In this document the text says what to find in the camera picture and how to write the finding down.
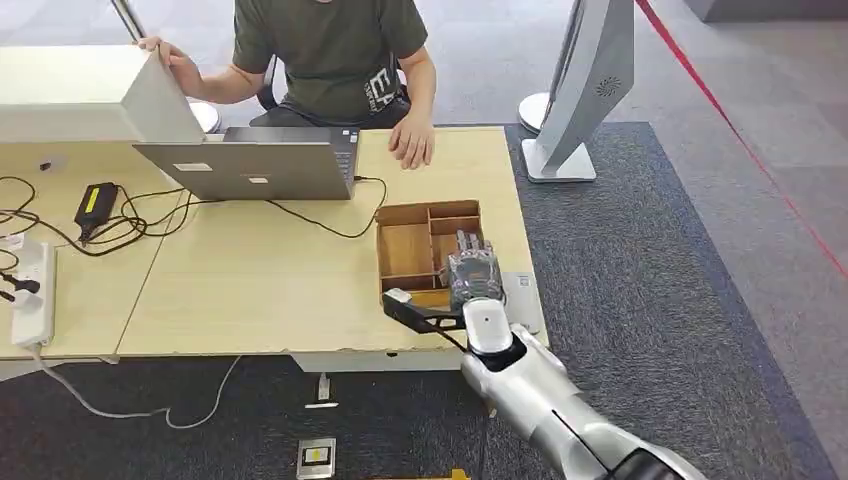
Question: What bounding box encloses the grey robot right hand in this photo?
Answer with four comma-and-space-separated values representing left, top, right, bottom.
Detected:
439, 230, 507, 313

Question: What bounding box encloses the person's right hand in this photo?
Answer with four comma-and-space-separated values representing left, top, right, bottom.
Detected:
135, 35, 203, 99

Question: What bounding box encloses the person's left hand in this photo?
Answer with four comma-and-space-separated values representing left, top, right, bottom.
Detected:
388, 112, 437, 171

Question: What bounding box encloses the white card reader device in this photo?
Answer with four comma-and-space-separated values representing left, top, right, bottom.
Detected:
498, 270, 545, 337

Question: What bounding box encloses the metal pole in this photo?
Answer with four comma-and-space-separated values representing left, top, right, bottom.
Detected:
108, 0, 148, 43

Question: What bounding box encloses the round white stand base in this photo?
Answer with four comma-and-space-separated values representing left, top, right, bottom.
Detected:
188, 100, 223, 134
517, 91, 552, 136

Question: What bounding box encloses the wooden compartment box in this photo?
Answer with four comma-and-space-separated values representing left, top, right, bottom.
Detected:
374, 199, 493, 310

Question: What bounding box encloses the black office chair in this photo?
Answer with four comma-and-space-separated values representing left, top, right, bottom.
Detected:
256, 55, 413, 113

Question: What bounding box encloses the large white box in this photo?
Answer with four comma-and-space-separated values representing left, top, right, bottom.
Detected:
0, 44, 207, 146

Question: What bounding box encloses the person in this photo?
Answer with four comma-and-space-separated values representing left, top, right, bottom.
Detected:
135, 0, 439, 171

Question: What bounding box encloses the white desk underframe beam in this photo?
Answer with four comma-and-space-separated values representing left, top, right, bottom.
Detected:
290, 350, 466, 374

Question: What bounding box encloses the silver laptop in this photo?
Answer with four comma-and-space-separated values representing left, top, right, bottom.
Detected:
133, 125, 362, 203

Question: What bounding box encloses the black power adapter yellow label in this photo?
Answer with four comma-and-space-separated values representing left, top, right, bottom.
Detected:
73, 181, 121, 244

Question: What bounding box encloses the silver standing display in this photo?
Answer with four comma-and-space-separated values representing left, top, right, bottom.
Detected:
520, 0, 637, 185

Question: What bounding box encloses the small white floor connector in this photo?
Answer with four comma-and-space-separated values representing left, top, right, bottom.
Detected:
303, 372, 340, 411

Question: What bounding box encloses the dark grey carpet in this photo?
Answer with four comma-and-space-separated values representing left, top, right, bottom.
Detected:
0, 121, 838, 480

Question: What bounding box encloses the yellow floor marker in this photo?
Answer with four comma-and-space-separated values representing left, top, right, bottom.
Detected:
370, 468, 472, 480

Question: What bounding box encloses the steel floor socket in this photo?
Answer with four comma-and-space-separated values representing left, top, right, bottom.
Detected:
295, 437, 338, 480

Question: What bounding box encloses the black plug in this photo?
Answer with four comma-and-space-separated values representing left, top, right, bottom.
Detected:
0, 270, 42, 303

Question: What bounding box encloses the white power strip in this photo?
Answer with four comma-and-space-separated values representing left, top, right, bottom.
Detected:
9, 239, 58, 350

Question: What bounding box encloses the grey cabinet base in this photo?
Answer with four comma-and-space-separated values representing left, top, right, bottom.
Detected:
684, 0, 848, 23

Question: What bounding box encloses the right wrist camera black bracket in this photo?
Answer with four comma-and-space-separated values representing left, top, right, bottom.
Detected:
381, 288, 469, 353

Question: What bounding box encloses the black laptop cable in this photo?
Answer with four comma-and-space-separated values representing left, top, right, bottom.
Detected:
264, 174, 390, 240

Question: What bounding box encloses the tangled black adapter cable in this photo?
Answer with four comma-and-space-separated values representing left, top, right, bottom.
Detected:
0, 174, 223, 260

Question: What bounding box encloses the white power strip cable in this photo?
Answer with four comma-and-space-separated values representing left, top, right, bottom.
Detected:
29, 344, 244, 431

